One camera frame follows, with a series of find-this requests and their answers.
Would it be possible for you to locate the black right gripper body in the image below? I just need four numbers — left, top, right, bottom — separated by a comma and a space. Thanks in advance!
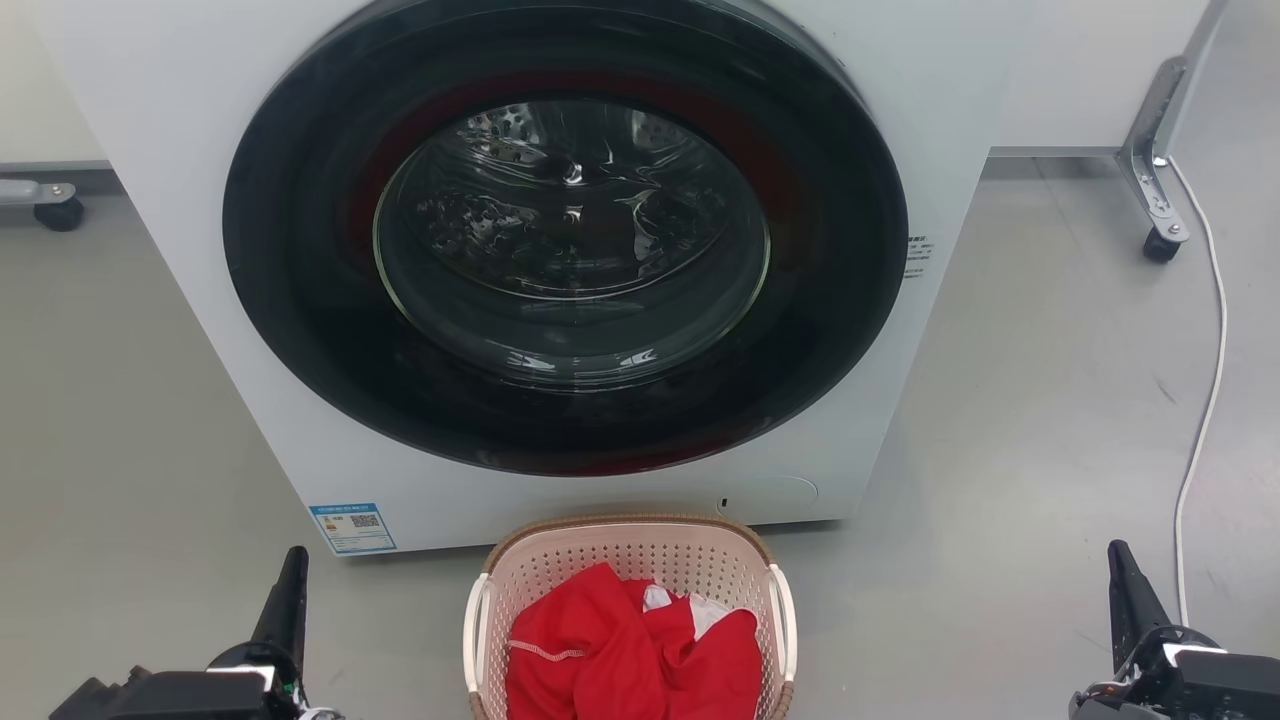
1070, 625, 1280, 720

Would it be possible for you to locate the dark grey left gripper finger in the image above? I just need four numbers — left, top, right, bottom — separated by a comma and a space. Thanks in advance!
250, 546, 310, 672

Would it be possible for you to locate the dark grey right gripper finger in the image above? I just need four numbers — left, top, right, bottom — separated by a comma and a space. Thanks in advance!
1106, 540, 1172, 674

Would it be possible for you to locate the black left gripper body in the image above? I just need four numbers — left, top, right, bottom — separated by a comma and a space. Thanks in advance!
50, 643, 343, 720

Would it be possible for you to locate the pink perforated laundry basket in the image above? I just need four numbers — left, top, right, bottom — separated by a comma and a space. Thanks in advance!
462, 513, 799, 720

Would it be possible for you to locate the blue energy label sticker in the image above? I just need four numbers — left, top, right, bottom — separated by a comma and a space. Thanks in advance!
309, 503, 398, 557

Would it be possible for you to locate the round black washer door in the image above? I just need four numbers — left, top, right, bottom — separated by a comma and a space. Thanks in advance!
222, 0, 910, 478

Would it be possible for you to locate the red garment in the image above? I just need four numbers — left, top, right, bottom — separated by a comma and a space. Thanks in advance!
505, 562, 764, 720

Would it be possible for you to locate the white garment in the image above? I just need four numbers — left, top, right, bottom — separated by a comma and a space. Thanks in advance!
642, 585, 756, 639

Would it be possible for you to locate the white front-load washing machine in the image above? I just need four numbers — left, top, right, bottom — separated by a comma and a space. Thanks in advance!
30, 0, 1039, 558

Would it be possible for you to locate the white partition with grey foot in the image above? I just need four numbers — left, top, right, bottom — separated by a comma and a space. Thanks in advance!
0, 0, 111, 208

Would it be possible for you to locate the thin white cable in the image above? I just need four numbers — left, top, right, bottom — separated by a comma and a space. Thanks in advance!
1166, 158, 1229, 628

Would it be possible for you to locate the white partition with metal bracket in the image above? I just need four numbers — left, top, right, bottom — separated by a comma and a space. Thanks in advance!
988, 0, 1231, 245

